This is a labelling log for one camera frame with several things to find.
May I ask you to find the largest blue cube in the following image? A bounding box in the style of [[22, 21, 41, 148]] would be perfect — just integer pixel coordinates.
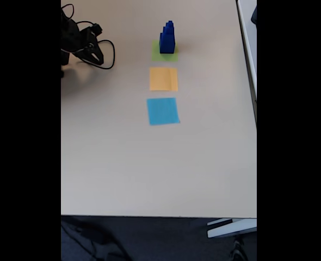
[[159, 32, 176, 54]]

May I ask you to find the medium blue cube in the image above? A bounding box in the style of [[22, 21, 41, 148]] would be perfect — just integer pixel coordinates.
[[162, 29, 176, 46]]

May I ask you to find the green paper square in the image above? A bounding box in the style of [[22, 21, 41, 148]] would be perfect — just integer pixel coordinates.
[[151, 40, 178, 63]]

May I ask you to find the orange paper square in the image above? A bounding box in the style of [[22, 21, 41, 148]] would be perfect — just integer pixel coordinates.
[[149, 67, 178, 92]]

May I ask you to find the light blue paper square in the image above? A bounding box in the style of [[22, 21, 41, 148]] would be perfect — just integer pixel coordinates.
[[146, 97, 181, 126]]

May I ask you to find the white side table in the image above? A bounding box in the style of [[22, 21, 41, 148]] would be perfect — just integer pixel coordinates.
[[236, 0, 257, 126]]

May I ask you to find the white table foot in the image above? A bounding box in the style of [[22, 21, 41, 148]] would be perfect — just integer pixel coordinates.
[[206, 217, 257, 239]]

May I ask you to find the black camera cable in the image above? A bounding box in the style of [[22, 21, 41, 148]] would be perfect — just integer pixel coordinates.
[[61, 4, 115, 70]]

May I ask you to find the black floor cable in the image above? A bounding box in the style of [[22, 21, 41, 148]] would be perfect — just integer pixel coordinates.
[[61, 219, 128, 261]]

